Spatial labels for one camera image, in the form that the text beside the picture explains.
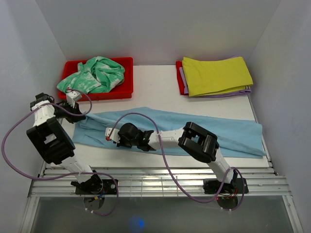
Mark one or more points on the green white patterned trousers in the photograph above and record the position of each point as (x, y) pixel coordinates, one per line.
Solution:
(97, 75)

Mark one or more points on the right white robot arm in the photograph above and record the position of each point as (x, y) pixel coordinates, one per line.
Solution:
(199, 143)

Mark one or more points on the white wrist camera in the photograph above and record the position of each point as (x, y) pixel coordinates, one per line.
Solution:
(112, 135)
(72, 97)

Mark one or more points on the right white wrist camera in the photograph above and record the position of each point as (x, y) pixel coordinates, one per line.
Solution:
(112, 135)

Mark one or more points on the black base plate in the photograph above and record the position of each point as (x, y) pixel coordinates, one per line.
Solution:
(240, 187)
(109, 188)

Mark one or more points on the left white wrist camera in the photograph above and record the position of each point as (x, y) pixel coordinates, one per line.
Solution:
(72, 97)

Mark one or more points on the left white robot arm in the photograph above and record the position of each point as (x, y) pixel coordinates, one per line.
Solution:
(54, 144)

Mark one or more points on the red folded trousers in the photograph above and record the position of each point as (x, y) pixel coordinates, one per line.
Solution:
(181, 80)

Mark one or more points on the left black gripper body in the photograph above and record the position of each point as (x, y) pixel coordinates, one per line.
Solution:
(60, 113)

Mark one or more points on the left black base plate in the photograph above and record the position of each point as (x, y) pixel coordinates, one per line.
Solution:
(109, 188)

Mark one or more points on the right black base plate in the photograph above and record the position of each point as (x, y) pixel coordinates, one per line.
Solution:
(240, 187)

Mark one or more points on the aluminium rail frame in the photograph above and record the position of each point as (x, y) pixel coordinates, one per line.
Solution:
(145, 175)

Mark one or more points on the red plastic bin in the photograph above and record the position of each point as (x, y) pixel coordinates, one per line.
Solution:
(122, 91)

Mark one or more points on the lilac folded trousers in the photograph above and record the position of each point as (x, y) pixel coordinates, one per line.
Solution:
(184, 82)

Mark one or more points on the yellow folded trousers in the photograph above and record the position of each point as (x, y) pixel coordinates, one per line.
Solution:
(216, 75)

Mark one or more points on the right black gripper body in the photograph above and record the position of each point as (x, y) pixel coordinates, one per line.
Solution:
(124, 142)

